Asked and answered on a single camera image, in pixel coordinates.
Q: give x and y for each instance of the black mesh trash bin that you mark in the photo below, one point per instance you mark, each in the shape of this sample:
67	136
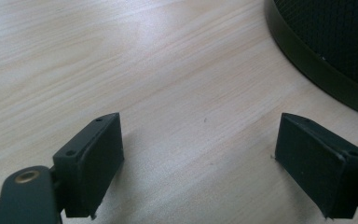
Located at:
338	31

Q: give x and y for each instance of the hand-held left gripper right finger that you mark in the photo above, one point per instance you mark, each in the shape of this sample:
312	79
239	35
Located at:
317	161

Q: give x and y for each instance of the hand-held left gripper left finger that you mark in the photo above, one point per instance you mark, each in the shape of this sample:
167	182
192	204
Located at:
90	161

